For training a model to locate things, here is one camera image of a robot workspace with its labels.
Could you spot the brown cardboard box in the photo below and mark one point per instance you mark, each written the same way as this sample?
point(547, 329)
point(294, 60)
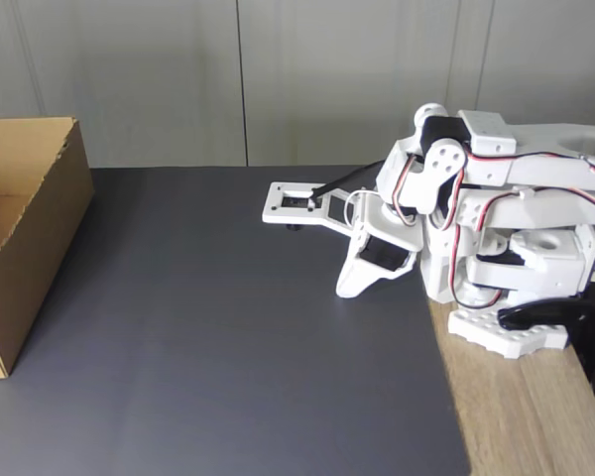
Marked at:
point(39, 248)

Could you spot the black table mat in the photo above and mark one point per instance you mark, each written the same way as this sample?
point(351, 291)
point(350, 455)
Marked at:
point(228, 372)

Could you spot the black table clamp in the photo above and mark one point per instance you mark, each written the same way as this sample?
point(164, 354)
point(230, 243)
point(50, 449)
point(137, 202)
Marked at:
point(585, 327)

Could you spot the small black camera module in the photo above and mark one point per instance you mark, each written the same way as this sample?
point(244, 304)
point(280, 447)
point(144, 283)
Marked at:
point(295, 228)

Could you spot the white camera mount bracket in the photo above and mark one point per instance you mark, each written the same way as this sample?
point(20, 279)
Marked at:
point(273, 210)

